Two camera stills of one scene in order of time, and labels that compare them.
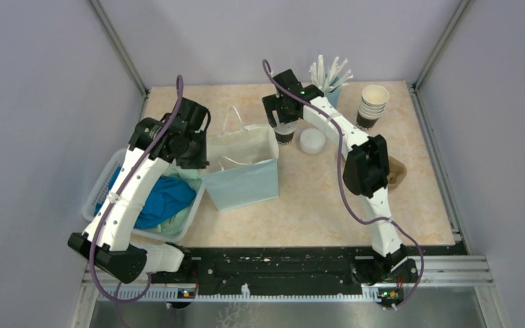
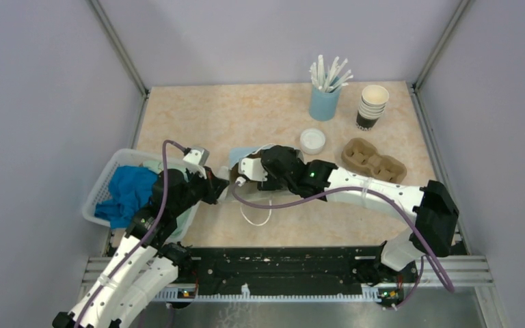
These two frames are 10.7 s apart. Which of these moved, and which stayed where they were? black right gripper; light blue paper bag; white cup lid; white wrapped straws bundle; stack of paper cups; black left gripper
Moved: black left gripper; light blue paper bag; black right gripper
Stayed: stack of paper cups; white wrapped straws bundle; white cup lid
